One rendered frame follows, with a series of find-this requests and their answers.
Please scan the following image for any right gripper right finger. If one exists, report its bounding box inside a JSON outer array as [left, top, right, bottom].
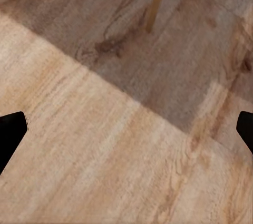
[[236, 111, 253, 153]]

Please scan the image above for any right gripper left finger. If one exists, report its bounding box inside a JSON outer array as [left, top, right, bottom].
[[0, 111, 27, 175]]

